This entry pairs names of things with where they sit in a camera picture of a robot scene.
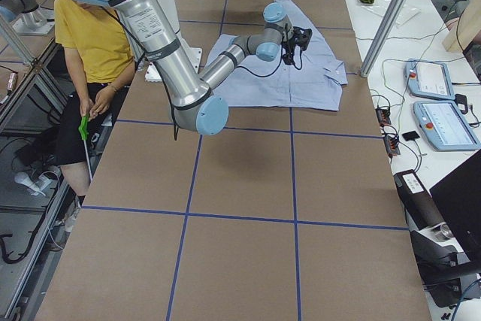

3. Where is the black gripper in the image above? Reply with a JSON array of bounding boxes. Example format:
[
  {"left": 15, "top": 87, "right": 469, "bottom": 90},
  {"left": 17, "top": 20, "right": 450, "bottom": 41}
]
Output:
[{"left": 286, "top": 26, "right": 313, "bottom": 53}]

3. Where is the blue striped button shirt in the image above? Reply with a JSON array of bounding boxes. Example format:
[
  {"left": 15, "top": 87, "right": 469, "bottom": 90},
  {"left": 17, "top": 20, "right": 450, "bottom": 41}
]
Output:
[{"left": 200, "top": 0, "right": 348, "bottom": 111}]

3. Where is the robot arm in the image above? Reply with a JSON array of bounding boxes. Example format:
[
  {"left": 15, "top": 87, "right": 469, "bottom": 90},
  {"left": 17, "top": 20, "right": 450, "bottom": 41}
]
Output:
[{"left": 75, "top": 0, "right": 312, "bottom": 135}]

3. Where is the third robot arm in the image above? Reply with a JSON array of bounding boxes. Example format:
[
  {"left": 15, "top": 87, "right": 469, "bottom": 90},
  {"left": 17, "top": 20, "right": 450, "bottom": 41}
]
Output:
[{"left": 1, "top": 0, "right": 39, "bottom": 22}]

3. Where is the far teach pendant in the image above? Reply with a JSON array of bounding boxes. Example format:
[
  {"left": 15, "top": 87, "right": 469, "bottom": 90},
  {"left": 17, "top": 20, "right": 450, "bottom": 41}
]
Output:
[{"left": 405, "top": 59, "right": 455, "bottom": 101}]

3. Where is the teach pendant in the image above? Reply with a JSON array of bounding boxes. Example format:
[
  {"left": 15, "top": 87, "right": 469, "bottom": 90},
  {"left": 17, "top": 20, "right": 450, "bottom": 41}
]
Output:
[
  {"left": 405, "top": 59, "right": 455, "bottom": 101},
  {"left": 413, "top": 100, "right": 480, "bottom": 151}
]

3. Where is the near teach pendant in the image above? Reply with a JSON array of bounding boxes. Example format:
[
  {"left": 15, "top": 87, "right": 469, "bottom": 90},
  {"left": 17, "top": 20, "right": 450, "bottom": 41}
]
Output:
[{"left": 413, "top": 100, "right": 480, "bottom": 151}]

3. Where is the brown table mat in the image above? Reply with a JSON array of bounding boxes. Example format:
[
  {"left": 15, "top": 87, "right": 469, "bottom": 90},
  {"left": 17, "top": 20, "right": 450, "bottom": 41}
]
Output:
[{"left": 36, "top": 0, "right": 431, "bottom": 320}]

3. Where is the person in yellow shirt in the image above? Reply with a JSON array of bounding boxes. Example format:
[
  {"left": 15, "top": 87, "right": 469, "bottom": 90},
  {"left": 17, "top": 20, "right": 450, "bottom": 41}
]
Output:
[{"left": 54, "top": 0, "right": 135, "bottom": 232}]

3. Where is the black monitor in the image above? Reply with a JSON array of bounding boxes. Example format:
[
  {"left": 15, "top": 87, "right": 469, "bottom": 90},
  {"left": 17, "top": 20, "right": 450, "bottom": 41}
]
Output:
[{"left": 430, "top": 152, "right": 480, "bottom": 259}]

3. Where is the aluminium frame post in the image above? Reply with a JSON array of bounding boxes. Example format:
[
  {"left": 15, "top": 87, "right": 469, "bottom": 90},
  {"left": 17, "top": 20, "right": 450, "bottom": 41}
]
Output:
[{"left": 360, "top": 0, "right": 406, "bottom": 77}]

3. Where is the green handled grabber tool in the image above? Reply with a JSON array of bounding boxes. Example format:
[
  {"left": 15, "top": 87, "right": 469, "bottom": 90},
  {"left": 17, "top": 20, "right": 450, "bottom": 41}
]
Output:
[{"left": 78, "top": 115, "right": 92, "bottom": 181}]

